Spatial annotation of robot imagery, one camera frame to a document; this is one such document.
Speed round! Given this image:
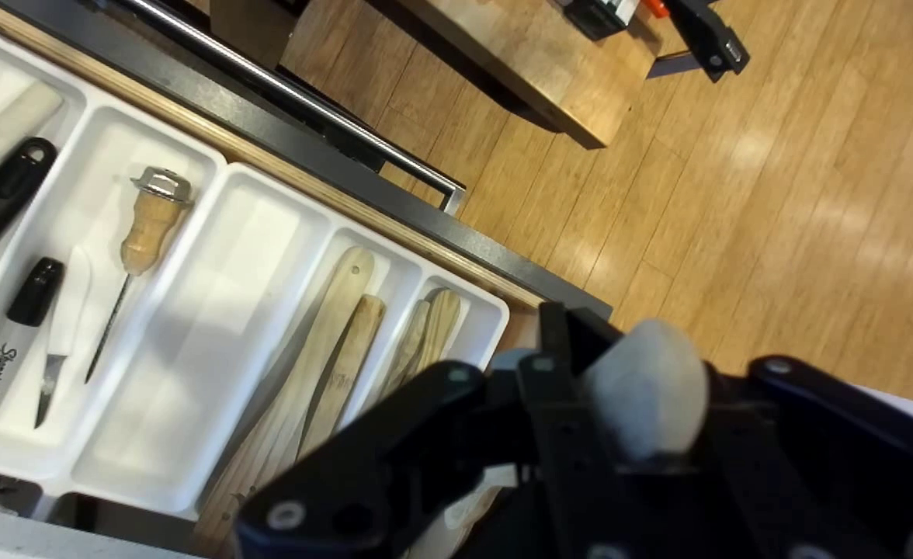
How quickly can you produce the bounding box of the open kitchen drawer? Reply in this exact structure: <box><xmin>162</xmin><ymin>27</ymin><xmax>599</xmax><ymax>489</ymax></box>
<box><xmin>0</xmin><ymin>0</ymin><xmax>584</xmax><ymax>527</ymax></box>

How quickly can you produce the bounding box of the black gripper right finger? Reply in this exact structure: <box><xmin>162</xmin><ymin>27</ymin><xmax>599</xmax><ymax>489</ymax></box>
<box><xmin>724</xmin><ymin>354</ymin><xmax>913</xmax><ymax>559</ymax></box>

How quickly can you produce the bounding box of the small paring knife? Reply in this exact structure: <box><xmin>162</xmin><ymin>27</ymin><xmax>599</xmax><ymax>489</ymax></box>
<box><xmin>34</xmin><ymin>246</ymin><xmax>92</xmax><ymax>427</ymax></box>

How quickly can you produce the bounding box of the white cutlery organizer tray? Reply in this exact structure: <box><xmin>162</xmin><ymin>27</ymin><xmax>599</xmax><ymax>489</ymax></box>
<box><xmin>0</xmin><ymin>38</ymin><xmax>510</xmax><ymax>518</ymax></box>

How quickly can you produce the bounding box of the black handled knife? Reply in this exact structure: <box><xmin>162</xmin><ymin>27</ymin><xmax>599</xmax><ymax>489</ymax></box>
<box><xmin>0</xmin><ymin>136</ymin><xmax>58</xmax><ymax>237</ymax></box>

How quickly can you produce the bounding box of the wooden side table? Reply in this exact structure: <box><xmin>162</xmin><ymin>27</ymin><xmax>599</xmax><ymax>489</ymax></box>
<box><xmin>367</xmin><ymin>0</ymin><xmax>656</xmax><ymax>150</ymax></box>

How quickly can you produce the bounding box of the black marker pen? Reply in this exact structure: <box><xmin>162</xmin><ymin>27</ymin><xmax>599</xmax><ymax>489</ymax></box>
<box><xmin>0</xmin><ymin>258</ymin><xmax>66</xmax><ymax>403</ymax></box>

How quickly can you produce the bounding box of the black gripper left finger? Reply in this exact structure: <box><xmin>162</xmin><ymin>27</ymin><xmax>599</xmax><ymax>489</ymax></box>
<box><xmin>231</xmin><ymin>361</ymin><xmax>514</xmax><ymax>559</ymax></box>

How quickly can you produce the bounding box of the wooden flat utensil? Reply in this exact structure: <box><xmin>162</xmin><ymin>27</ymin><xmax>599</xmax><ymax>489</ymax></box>
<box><xmin>301</xmin><ymin>295</ymin><xmax>386</xmax><ymax>449</ymax></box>

